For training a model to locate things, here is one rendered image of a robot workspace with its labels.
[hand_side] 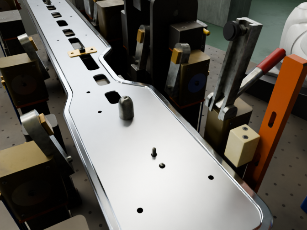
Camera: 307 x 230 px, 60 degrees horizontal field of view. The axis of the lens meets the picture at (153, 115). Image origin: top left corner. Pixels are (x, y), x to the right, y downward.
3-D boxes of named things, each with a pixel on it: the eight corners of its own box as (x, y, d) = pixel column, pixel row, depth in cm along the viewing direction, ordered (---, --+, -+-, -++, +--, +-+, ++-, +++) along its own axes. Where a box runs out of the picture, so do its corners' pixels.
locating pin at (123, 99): (117, 118, 58) (114, 94, 54) (130, 114, 59) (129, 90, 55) (123, 127, 56) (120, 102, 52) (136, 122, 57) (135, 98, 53)
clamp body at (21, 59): (26, 154, 89) (-16, 60, 67) (62, 143, 93) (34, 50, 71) (29, 169, 84) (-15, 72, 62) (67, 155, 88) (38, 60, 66)
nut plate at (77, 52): (70, 57, 77) (69, 54, 77) (66, 52, 80) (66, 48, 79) (97, 51, 80) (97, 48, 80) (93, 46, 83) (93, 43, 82)
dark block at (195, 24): (164, 144, 92) (168, 23, 65) (181, 138, 94) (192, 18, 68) (172, 154, 88) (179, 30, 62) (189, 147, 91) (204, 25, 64)
